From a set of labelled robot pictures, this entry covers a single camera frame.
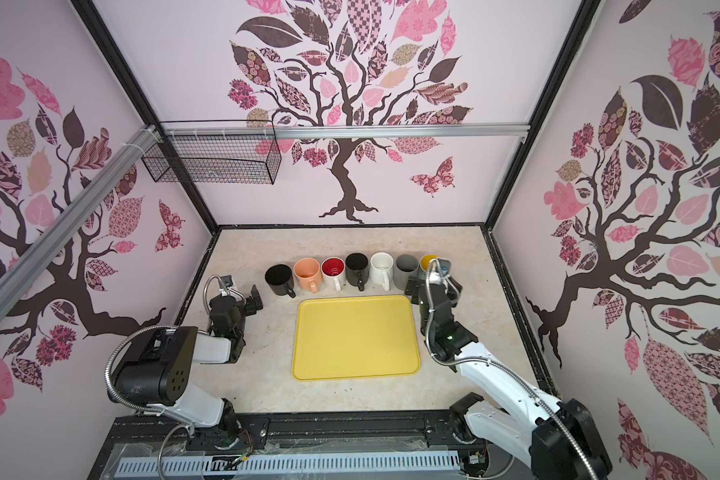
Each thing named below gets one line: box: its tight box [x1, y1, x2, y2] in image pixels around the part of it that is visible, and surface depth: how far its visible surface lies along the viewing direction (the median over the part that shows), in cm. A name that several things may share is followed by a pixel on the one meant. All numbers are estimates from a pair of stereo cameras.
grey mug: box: [394, 254, 419, 291], surface depth 97 cm
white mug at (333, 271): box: [321, 257, 346, 291], surface depth 100 cm
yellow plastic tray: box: [292, 295, 421, 380], surface depth 92 cm
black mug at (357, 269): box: [345, 252, 369, 292], surface depth 100 cm
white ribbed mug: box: [369, 252, 394, 291], surface depth 100 cm
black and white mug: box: [265, 264, 296, 299], surface depth 96 cm
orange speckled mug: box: [293, 257, 322, 293], surface depth 99 cm
